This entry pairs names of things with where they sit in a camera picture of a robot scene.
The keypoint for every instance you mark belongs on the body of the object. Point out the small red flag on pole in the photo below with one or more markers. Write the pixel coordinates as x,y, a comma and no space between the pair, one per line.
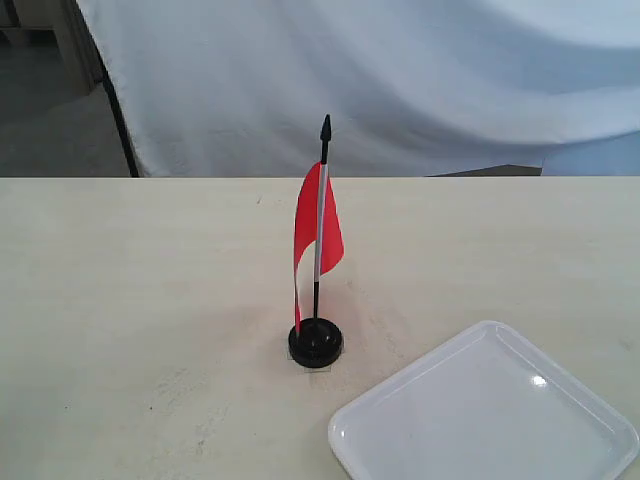
316,221

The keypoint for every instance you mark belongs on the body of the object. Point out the black round flag base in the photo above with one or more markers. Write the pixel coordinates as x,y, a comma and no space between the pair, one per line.
317,343

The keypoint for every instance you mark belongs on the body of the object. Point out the white backdrop cloth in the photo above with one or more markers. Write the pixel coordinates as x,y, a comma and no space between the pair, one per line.
413,88

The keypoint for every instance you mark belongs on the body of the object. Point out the black backdrop stand pole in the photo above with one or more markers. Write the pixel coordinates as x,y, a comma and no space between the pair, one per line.
120,123

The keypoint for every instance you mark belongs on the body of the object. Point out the white square plastic tray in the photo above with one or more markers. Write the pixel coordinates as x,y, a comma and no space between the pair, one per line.
486,404

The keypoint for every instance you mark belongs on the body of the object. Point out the beige cabinet in background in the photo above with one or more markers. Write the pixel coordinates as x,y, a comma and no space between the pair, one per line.
22,20

